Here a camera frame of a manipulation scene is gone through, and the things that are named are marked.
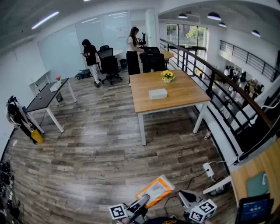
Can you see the crowd of people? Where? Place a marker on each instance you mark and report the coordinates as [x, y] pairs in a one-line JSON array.
[[251, 87]]

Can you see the white power strip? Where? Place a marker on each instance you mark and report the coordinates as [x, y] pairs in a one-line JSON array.
[[208, 169]]

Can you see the dark equipment cart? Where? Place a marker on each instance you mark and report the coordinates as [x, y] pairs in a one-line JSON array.
[[83, 74]]

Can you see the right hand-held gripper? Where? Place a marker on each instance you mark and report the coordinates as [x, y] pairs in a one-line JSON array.
[[202, 212]]

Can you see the sunflower pot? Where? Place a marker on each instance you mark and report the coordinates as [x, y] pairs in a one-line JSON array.
[[167, 76]]

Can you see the black computer case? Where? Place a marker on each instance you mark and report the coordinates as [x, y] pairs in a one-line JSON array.
[[59, 96]]

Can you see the plastic bottle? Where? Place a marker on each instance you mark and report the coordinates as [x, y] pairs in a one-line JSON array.
[[207, 135]]

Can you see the black trash bin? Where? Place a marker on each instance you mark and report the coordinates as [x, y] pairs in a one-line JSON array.
[[123, 63]]

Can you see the black mezzanine railing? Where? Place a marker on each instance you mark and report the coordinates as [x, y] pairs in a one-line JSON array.
[[249, 55]]

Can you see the white tissue box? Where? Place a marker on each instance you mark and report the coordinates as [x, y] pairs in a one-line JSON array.
[[158, 94]]

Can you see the orange and white packet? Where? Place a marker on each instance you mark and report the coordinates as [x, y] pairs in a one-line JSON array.
[[157, 188]]

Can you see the yellow bag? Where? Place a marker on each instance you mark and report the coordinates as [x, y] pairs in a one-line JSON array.
[[37, 136]]

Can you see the black office chair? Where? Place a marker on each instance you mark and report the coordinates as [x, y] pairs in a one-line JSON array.
[[151, 50], [152, 62], [143, 39], [108, 62]]

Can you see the black equipment stand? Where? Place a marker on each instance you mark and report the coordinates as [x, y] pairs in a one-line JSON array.
[[16, 116]]

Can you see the square wooden table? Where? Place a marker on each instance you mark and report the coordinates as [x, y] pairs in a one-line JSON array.
[[179, 96]]

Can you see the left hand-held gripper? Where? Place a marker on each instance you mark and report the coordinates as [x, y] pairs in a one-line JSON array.
[[135, 215]]

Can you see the light wooden desk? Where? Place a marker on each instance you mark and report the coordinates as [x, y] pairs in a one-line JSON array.
[[271, 162]]

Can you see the black pendant lamp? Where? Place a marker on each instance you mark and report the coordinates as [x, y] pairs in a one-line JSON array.
[[183, 16], [256, 33], [222, 24], [214, 16]]

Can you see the black tablet screen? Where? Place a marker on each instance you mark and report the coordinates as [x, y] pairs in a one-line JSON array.
[[254, 210]]

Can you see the green desk mat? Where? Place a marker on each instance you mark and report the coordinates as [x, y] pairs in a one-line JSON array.
[[257, 184]]

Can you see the black desk with white legs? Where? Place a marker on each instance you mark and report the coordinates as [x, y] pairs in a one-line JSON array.
[[43, 98]]

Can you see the round white table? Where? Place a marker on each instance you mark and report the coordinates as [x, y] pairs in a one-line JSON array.
[[118, 52]]

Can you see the black balcony railing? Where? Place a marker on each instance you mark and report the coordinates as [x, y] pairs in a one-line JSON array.
[[221, 74]]

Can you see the round wooden table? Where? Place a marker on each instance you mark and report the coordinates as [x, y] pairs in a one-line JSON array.
[[168, 54]]

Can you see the person's navy printed shirt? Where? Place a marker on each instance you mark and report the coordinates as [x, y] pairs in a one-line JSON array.
[[164, 221]]

